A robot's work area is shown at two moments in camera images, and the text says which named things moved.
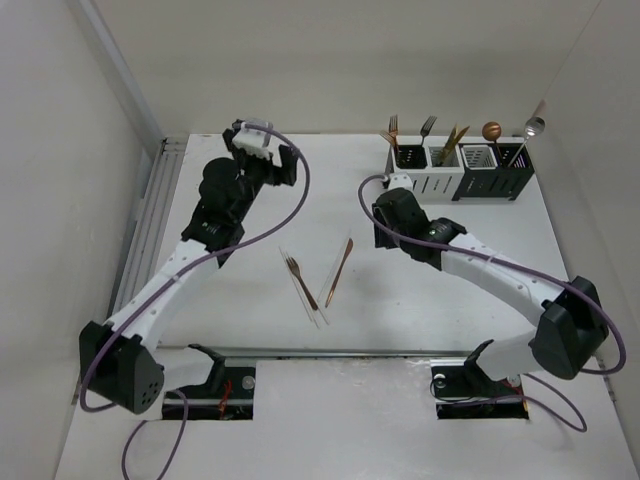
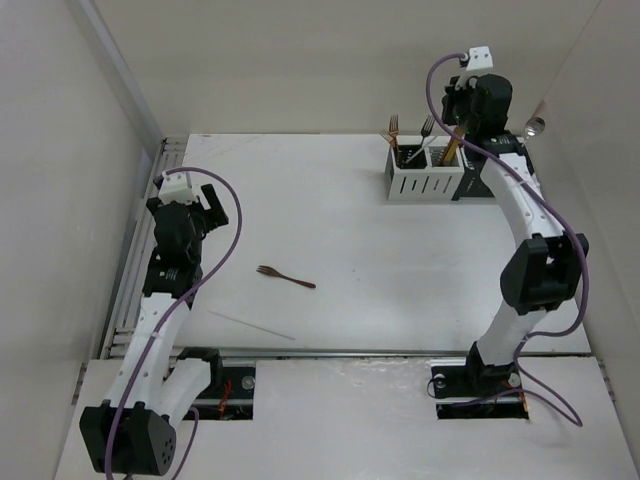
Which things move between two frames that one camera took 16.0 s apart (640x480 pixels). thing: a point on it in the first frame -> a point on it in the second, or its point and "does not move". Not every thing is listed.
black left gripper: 277,176 -> 212,218
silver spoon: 534,127 does not move
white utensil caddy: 434,166 does not move
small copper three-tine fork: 296,270 -> 272,272
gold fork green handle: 393,128 does not move
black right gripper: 381,239 -> 452,92
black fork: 427,127 does not move
